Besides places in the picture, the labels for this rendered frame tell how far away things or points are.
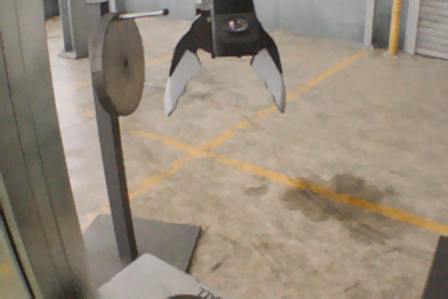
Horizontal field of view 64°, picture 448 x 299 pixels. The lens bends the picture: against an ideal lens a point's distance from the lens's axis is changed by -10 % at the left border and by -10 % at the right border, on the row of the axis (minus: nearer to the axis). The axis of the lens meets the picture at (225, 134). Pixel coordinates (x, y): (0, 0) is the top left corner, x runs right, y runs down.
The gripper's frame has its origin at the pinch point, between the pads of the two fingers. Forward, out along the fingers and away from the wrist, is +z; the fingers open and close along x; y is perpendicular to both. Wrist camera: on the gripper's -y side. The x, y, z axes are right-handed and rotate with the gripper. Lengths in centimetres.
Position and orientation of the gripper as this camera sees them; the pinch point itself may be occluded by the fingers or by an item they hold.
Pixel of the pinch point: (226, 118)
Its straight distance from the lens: 51.0
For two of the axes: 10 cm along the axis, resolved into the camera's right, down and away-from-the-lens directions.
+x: -10.0, 0.4, -0.7
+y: -0.8, -4.2, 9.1
